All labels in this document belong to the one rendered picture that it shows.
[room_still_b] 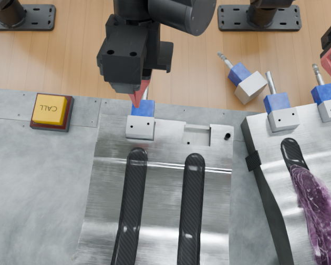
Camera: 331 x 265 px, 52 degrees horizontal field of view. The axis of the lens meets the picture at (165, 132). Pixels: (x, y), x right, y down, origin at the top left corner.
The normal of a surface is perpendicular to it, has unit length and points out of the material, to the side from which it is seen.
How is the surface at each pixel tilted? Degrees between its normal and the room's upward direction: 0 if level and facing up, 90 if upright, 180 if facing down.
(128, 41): 30
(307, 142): 0
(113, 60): 60
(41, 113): 0
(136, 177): 4
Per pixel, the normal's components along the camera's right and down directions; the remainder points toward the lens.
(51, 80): 0.00, -0.29
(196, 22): 0.81, 0.43
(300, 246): 0.05, -0.04
